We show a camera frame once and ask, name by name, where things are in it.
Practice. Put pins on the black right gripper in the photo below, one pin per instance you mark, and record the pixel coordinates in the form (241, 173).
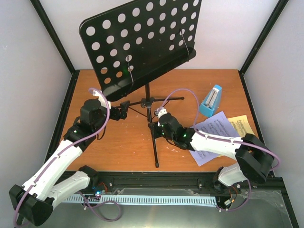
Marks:
(155, 134)

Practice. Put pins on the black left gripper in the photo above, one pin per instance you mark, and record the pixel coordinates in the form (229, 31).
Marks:
(123, 110)

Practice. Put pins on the black music stand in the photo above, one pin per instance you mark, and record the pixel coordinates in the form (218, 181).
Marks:
(138, 42)

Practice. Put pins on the blue metronome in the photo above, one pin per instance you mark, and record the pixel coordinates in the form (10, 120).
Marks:
(210, 104)

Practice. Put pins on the white sheet music page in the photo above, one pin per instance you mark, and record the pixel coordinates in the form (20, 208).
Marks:
(217, 125)

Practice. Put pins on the yellow sheet music page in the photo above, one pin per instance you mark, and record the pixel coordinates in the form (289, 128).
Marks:
(241, 125)

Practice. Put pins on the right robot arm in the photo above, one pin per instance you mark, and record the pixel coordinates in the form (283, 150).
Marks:
(253, 159)

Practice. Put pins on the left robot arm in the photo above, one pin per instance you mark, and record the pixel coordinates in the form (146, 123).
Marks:
(36, 199)

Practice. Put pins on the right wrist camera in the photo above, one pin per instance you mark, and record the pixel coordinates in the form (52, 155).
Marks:
(160, 112)

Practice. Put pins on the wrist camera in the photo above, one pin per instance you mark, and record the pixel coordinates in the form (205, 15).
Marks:
(102, 97)
(160, 112)

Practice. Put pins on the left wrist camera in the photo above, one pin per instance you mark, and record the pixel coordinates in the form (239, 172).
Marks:
(102, 97)

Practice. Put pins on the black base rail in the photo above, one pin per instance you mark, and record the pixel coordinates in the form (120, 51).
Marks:
(199, 182)

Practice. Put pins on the light blue slotted cable duct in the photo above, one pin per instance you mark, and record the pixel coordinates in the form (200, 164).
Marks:
(146, 200)

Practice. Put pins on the black cage frame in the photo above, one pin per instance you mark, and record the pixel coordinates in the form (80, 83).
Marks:
(75, 73)

